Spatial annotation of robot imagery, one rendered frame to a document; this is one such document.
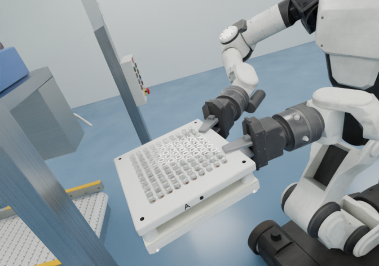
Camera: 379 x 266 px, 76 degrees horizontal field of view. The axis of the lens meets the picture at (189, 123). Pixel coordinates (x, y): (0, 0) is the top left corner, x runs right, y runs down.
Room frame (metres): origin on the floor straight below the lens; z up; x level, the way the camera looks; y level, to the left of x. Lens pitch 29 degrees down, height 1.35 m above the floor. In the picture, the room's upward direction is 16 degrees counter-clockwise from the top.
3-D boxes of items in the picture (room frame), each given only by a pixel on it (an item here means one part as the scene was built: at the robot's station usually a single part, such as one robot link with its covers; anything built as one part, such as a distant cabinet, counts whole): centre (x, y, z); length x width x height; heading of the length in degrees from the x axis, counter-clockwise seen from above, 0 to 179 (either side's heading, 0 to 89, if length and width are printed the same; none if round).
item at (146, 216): (0.43, 0.05, 1.03); 0.25 x 0.24 x 0.02; 17
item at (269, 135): (0.42, -0.17, 1.03); 0.12 x 0.10 x 0.13; 100
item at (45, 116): (0.67, 0.44, 1.12); 0.22 x 0.11 x 0.20; 89
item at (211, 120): (0.52, -0.04, 1.04); 0.06 x 0.03 x 0.02; 140
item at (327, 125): (0.46, -0.28, 1.01); 0.11 x 0.11 x 0.11; 10
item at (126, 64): (1.39, 0.23, 0.95); 0.17 x 0.06 x 0.26; 179
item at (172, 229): (0.43, 0.05, 0.98); 0.24 x 0.24 x 0.02; 17
